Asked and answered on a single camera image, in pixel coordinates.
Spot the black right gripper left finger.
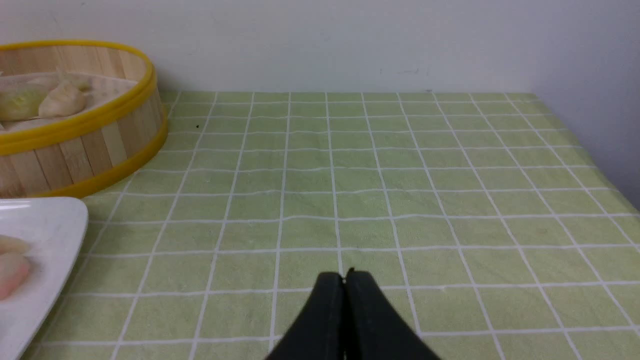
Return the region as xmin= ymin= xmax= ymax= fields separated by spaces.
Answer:
xmin=266 ymin=272 xmax=345 ymax=360

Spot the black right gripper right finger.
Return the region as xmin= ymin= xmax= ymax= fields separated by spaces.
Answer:
xmin=344 ymin=268 xmax=440 ymax=360

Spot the white square plate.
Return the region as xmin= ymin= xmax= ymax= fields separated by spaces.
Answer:
xmin=0 ymin=197 xmax=89 ymax=360

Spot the pinkish dumpling on plate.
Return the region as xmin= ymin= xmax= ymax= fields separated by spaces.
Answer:
xmin=0 ymin=253 xmax=31 ymax=301

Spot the cream dumpling on plate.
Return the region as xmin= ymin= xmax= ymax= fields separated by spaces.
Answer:
xmin=0 ymin=234 xmax=31 ymax=255

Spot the green checkered tablecloth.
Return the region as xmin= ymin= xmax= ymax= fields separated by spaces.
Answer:
xmin=23 ymin=91 xmax=640 ymax=360

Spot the bamboo steamer basket yellow rim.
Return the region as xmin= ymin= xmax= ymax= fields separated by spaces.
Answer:
xmin=0 ymin=39 xmax=169 ymax=198

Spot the small green dumpling steamer back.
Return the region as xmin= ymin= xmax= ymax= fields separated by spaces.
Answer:
xmin=55 ymin=67 xmax=92 ymax=92

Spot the white dumpling in steamer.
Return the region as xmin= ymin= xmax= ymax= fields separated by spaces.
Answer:
xmin=38 ymin=80 xmax=87 ymax=118

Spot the green dumpling steamer centre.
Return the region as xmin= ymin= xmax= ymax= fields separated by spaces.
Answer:
xmin=0 ymin=83 xmax=51 ymax=122

